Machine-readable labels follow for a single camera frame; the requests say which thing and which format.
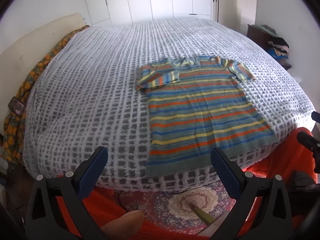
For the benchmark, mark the patterned rug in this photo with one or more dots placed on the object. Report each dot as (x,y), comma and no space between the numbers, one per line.
(160,205)

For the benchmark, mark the dark wooden nightstand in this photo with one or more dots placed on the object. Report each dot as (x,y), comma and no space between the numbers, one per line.
(257,36)

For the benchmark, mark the smartphone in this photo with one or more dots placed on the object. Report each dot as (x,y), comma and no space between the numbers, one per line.
(17,106)

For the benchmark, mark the pile of clothes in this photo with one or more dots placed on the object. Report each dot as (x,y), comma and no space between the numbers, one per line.
(277,46)

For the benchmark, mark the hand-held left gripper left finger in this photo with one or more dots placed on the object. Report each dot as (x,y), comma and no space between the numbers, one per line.
(92,170)

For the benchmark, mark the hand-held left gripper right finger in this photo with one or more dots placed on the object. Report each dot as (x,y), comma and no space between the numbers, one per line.
(226,171)

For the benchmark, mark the olive green stick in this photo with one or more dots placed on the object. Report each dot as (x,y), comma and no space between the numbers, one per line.
(202,213)

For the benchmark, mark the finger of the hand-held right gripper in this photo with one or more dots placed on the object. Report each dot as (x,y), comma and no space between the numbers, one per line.
(308,142)
(317,117)

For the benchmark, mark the striped knit shirt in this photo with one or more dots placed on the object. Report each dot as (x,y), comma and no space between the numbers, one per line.
(200,117)

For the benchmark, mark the white grey checked blanket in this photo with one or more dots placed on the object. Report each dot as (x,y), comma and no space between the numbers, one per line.
(87,92)

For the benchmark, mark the orange knit cloth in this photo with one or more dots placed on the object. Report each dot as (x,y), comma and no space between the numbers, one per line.
(280,155)

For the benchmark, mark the orange floral bedsheet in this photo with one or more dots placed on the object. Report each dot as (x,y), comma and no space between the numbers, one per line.
(37,67)

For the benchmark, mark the cream headboard cushion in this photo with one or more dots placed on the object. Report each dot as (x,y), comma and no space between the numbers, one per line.
(30,40)

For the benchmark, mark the person's left leg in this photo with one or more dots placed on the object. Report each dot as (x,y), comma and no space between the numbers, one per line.
(122,223)

